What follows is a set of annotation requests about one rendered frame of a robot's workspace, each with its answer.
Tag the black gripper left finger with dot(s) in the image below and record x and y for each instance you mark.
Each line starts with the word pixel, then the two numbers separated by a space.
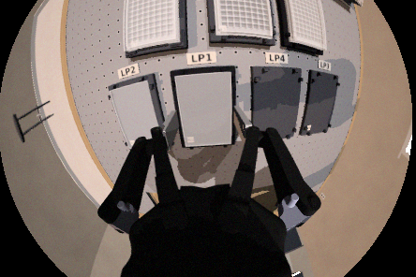
pixel 121 207

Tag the grey perforated base plate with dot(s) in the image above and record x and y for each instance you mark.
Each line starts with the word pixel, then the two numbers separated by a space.
pixel 94 51

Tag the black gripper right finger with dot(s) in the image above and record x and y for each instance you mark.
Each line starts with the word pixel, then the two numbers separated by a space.
pixel 297 201

